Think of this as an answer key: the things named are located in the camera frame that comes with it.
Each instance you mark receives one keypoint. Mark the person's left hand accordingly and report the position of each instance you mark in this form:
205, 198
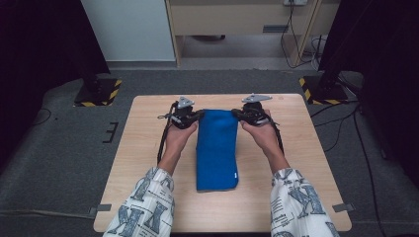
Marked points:
178, 138

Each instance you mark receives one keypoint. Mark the white panel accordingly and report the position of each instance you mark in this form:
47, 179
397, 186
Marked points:
128, 29

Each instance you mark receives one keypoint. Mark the person's right hand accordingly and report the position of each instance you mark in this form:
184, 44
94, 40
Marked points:
263, 136

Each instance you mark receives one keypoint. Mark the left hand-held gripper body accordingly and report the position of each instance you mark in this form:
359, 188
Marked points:
181, 115

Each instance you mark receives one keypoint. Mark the stand with hazard-striped base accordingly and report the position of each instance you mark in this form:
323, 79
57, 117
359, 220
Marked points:
324, 90
99, 92

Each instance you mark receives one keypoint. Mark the black floor tape mark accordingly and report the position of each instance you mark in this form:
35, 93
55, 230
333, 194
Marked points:
111, 132

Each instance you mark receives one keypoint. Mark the grey tape piece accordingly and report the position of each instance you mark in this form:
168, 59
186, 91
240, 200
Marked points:
100, 208
343, 207

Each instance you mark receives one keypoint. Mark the dark curtain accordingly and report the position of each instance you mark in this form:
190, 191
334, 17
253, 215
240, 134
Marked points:
385, 49
39, 49

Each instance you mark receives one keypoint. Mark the blue microfibre towel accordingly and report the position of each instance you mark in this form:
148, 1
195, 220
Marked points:
217, 148

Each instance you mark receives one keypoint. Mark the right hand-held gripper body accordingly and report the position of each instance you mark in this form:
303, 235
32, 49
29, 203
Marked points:
253, 113

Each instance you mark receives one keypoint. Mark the light wooden desk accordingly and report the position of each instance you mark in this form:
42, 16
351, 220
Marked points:
230, 19

